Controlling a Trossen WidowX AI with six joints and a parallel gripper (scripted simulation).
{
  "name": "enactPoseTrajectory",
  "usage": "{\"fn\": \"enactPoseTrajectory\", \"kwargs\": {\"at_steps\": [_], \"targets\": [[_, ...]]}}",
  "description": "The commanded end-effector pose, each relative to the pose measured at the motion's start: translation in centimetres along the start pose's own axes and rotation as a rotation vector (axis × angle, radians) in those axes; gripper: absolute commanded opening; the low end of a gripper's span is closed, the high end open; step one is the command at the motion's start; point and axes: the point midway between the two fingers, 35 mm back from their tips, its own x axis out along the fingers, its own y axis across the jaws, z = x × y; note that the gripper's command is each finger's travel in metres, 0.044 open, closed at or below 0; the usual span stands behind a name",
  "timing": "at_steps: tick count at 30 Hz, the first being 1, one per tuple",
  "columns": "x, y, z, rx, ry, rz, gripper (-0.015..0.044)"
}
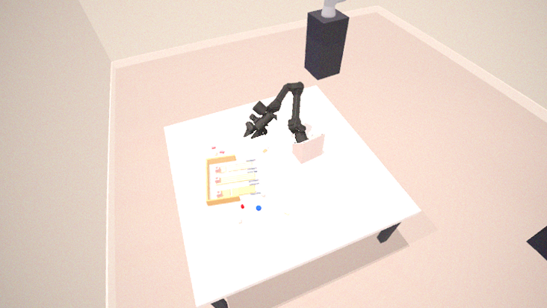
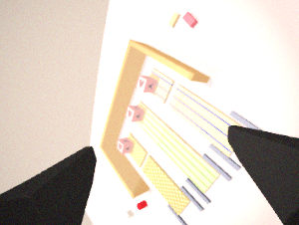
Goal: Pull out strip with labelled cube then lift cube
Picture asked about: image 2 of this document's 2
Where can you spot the yellow crosshatched strip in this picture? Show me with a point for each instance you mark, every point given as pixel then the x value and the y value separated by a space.
pixel 167 187

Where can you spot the tan flat strip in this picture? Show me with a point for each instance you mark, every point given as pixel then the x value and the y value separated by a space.
pixel 174 19

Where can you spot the pale yellow strip with green lines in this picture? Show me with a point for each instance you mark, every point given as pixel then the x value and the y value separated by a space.
pixel 188 160

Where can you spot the orange strip with blue lines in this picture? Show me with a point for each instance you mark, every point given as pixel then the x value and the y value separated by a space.
pixel 206 120

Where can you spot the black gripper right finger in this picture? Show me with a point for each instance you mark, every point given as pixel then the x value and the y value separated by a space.
pixel 272 161

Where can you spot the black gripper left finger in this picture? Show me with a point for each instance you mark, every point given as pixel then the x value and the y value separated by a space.
pixel 56 196

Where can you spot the red cylinder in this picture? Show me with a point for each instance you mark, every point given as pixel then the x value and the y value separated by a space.
pixel 141 205

